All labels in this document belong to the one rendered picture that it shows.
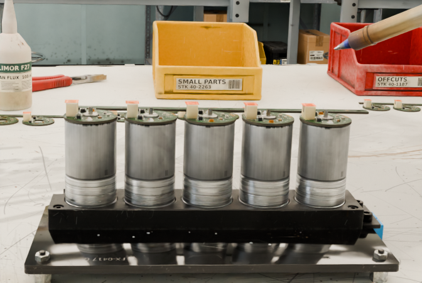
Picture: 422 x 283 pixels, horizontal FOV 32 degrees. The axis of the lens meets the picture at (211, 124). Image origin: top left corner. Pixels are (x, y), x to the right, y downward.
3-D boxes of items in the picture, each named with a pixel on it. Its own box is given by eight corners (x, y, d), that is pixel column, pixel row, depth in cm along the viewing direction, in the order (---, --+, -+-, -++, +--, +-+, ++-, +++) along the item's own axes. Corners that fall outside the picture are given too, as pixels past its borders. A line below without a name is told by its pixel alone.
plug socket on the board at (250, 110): (262, 119, 35) (262, 105, 35) (244, 119, 35) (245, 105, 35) (259, 115, 36) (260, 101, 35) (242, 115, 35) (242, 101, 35)
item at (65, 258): (353, 224, 39) (355, 204, 39) (398, 287, 32) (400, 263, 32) (46, 224, 37) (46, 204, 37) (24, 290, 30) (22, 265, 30)
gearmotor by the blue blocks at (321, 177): (348, 225, 36) (357, 122, 34) (299, 225, 35) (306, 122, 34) (336, 207, 38) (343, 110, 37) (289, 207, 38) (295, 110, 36)
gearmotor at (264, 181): (291, 225, 35) (298, 122, 34) (241, 225, 35) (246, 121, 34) (282, 207, 38) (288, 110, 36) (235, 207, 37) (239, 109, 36)
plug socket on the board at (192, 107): (203, 118, 34) (203, 105, 34) (184, 118, 34) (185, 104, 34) (201, 115, 35) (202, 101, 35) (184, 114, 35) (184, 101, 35)
